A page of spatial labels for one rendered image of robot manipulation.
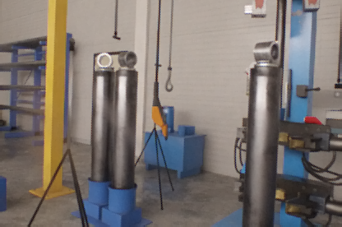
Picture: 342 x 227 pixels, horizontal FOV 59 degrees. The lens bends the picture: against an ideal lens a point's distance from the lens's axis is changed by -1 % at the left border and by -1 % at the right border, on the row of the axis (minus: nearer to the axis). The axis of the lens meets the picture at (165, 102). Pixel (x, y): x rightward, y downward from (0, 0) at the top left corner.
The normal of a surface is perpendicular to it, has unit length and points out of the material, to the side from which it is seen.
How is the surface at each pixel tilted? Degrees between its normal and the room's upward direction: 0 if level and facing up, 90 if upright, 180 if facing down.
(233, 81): 90
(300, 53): 90
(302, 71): 90
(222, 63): 90
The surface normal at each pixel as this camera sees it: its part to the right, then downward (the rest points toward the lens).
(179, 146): -0.64, 0.00
